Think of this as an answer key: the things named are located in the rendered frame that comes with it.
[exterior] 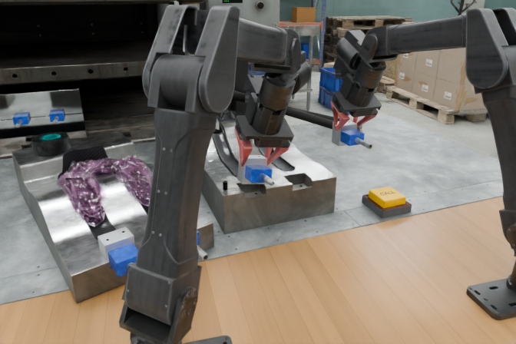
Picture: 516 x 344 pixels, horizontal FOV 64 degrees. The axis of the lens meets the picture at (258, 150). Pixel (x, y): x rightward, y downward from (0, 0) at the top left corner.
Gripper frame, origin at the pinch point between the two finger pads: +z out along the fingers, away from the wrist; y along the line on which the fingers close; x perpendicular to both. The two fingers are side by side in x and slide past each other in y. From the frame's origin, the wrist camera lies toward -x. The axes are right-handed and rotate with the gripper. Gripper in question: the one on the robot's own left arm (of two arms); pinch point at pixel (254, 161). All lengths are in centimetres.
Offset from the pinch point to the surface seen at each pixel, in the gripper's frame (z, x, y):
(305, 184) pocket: 6.7, 0.3, -13.8
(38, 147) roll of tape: 16, -23, 43
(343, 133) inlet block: 0.1, -10.4, -26.3
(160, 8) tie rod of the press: 25, -140, 3
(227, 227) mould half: 12.2, 6.8, 4.8
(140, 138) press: 41, -59, 16
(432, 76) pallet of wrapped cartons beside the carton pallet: 109, -263, -307
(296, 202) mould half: 7.5, 4.8, -10.3
